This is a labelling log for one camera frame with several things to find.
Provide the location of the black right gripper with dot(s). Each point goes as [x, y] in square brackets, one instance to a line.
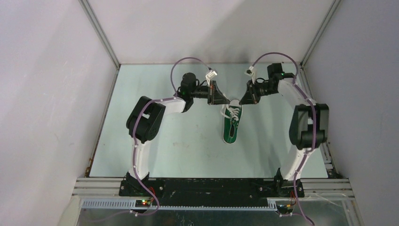
[251, 96]

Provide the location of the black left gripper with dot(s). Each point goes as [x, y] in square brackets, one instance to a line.
[217, 98]

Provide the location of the green canvas sneaker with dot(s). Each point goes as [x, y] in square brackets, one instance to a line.
[230, 129]

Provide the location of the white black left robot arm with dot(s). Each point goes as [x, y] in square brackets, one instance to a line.
[145, 120]

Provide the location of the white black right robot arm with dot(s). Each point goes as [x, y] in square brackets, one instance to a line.
[309, 123]

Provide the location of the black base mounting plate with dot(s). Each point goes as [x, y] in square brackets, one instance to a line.
[211, 192]

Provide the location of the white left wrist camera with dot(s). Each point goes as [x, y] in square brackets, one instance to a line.
[210, 75]

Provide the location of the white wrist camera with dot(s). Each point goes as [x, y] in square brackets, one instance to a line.
[251, 72]
[210, 75]

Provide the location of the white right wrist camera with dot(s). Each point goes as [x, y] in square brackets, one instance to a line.
[251, 72]

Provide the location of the aluminium frame rail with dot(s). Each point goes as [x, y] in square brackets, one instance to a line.
[317, 187]

